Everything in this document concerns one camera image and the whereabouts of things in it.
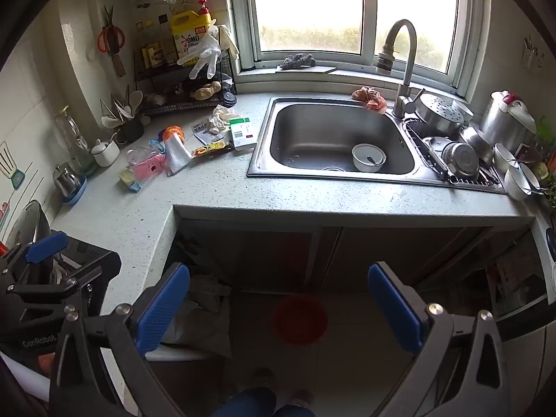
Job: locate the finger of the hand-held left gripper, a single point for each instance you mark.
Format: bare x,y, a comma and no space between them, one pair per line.
95,269
45,246

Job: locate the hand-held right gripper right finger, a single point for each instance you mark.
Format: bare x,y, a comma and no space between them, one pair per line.
395,308

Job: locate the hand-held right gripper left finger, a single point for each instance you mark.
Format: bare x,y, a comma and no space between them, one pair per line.
163,308

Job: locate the red bin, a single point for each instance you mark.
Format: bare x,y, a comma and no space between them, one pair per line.
299,319

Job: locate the pink packet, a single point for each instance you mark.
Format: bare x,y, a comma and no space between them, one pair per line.
147,168

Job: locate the white mesh packet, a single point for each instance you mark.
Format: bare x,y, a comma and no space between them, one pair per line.
177,154

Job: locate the orange wrapper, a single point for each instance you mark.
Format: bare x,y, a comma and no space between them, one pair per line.
173,132

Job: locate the person's left forearm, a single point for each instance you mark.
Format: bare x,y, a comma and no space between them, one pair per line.
24,375

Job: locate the black wok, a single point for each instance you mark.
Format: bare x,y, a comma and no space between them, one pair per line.
30,221

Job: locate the white plastic bags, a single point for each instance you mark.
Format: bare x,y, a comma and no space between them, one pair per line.
204,308

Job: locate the frosted cabinet door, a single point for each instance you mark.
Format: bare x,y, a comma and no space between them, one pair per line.
391,252
260,256

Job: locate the blue tray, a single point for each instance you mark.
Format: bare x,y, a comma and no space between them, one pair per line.
78,193

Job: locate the steel teapot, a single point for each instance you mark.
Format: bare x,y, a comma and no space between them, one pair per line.
66,180

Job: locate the yellow blue brush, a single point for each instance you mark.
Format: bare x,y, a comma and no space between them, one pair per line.
128,179

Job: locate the glass jar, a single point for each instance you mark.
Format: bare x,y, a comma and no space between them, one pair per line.
78,147

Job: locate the white sugar bowl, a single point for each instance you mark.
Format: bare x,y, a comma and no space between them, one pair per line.
106,152

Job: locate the person's legs in jeans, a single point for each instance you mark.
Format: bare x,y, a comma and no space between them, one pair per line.
256,406

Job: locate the white rice spoon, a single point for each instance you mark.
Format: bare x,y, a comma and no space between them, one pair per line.
108,120

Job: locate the dark green utensil cup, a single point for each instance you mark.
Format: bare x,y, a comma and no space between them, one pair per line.
131,131

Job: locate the yellow sachet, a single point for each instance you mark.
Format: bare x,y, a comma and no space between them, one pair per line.
213,150

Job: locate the beige spoon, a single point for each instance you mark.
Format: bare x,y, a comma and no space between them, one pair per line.
136,99

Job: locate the printed leaflet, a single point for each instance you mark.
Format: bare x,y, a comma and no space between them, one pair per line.
200,130

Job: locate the stainless steel sink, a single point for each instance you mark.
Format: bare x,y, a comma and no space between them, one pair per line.
321,139

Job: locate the white green box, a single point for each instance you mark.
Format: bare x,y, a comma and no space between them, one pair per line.
242,134

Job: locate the crumpled white plastic bag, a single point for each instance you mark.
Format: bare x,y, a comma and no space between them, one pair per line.
221,117

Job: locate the perforated steel steamer pan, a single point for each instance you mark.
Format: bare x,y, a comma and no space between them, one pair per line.
438,110

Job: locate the ginger root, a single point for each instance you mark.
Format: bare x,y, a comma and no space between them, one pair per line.
207,90

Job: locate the orange rag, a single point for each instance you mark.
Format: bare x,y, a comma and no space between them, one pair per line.
369,97

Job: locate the steel pot with white lid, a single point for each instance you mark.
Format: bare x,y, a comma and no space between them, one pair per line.
506,124

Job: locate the black round stopper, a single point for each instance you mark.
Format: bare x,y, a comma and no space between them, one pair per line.
229,97

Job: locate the grey curved faucet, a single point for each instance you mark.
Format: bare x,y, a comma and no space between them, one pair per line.
408,74

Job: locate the white rubber glove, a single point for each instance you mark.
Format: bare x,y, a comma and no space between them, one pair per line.
206,52

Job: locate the yellow detergent bottle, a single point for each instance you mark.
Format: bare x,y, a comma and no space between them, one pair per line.
184,30

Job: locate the cream rubber glove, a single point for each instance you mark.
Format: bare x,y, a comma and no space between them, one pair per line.
230,41

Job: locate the dark scrubber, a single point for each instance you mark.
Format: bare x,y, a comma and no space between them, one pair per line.
297,61

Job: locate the white framed window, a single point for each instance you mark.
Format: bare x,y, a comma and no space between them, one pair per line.
304,8

